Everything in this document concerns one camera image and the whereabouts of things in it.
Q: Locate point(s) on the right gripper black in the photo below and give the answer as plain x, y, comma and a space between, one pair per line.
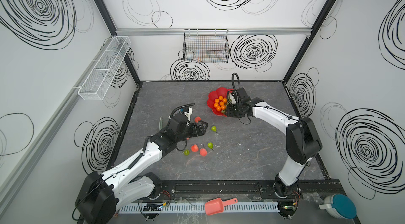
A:
232, 109

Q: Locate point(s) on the pink plastic scoop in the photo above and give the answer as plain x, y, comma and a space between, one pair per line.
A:
216, 206

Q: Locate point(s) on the teal lidded white jug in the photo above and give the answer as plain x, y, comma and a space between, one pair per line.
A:
339, 206

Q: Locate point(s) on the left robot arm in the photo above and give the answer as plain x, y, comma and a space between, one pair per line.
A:
102, 194

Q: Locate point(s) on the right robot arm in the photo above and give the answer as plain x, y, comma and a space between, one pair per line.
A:
302, 140

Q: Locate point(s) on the red flower fruit bowl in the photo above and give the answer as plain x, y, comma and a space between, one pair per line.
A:
226, 93

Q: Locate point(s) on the peach bottom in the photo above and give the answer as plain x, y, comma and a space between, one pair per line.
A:
203, 152

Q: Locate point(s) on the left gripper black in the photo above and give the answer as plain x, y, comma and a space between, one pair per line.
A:
193, 128

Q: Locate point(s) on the metal green-tipped tongs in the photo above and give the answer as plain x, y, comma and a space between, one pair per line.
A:
160, 123

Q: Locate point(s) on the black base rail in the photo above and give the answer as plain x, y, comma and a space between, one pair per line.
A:
265, 189

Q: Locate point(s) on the green pear lower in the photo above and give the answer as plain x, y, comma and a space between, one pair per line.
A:
210, 145

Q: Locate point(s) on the white slotted cable duct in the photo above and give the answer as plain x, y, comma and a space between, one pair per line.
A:
242, 207

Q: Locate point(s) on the black wire basket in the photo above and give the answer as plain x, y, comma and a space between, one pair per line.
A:
206, 45

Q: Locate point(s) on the white mesh wall shelf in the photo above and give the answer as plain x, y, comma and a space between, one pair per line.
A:
101, 77

